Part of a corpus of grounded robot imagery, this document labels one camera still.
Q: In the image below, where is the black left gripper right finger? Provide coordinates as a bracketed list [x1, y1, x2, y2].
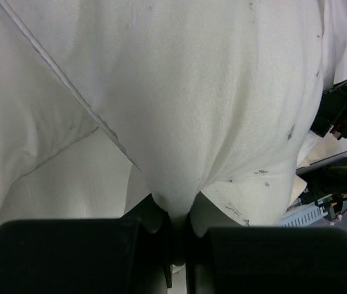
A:
[185, 191, 347, 294]

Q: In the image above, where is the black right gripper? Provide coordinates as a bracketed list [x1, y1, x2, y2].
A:
[310, 80, 347, 140]

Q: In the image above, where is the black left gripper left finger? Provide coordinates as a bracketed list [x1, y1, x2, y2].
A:
[0, 197, 172, 293]

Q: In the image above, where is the white pillow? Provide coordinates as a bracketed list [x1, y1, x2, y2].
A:
[0, 0, 347, 243]

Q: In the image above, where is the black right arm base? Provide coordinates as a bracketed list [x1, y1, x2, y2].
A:
[299, 157, 347, 204]

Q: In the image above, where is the aluminium mounting rail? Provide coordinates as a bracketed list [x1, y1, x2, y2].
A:
[296, 151, 347, 176]

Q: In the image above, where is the perforated grey cable duct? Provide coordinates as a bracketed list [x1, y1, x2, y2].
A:
[279, 204, 327, 227]

